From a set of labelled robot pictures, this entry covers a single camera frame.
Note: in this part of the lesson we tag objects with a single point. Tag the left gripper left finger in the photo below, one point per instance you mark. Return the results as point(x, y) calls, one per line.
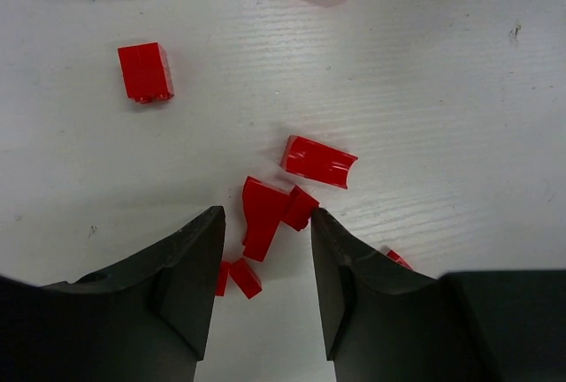
point(144, 318)

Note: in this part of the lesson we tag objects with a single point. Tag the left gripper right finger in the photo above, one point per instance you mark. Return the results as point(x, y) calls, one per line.
point(384, 322)

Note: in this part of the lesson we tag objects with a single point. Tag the red lego slope piece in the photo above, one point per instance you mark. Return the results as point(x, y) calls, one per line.
point(264, 206)

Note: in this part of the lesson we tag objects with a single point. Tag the red curved lego piece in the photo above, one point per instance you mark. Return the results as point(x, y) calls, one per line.
point(317, 161)

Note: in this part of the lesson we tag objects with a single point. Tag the red lego piece lower right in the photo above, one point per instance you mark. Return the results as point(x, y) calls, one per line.
point(398, 259)

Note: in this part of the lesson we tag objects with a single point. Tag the red lego plate left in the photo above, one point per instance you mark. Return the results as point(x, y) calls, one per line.
point(223, 274)

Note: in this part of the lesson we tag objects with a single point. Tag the red small lego piece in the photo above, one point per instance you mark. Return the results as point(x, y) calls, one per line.
point(245, 278)

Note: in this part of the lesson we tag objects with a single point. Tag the small red lego brick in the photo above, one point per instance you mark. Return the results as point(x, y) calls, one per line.
point(146, 73)

